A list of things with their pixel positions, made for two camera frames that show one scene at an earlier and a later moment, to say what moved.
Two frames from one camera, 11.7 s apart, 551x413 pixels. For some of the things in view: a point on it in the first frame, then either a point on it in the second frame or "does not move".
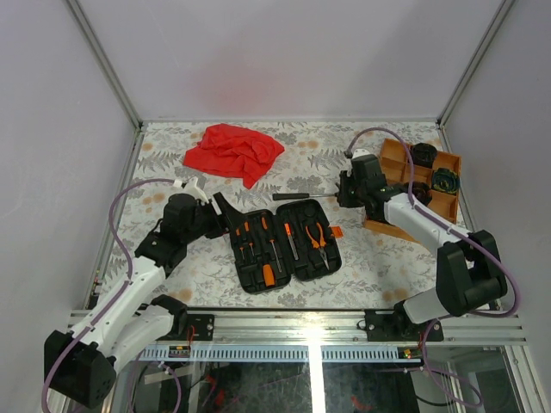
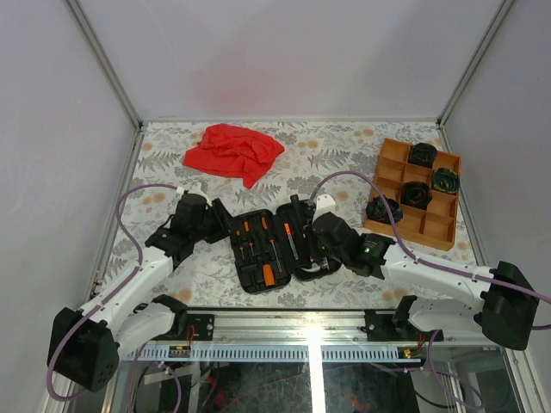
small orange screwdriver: x=238 y=232 does not move
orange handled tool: x=268 y=274 does not move
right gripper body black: x=350 y=192 -> x=331 y=252
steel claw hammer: x=281 y=196 -> x=312 y=268
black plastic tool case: x=296 y=241 does not move
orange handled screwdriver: x=287 y=227 does not move
